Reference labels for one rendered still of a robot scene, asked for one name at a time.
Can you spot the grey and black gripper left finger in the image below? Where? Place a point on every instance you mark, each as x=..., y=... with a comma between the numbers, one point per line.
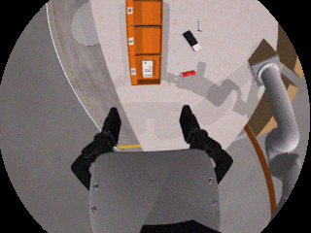
x=103, y=142

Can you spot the black and white eraser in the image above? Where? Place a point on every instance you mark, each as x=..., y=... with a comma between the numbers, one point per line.
x=192, y=41

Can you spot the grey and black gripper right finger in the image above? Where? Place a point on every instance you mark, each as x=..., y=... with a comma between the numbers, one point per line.
x=199, y=139

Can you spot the red battery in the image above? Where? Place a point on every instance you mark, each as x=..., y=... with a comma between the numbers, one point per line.
x=189, y=73

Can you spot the orange rack of bins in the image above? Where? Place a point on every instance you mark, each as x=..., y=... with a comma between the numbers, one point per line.
x=145, y=26

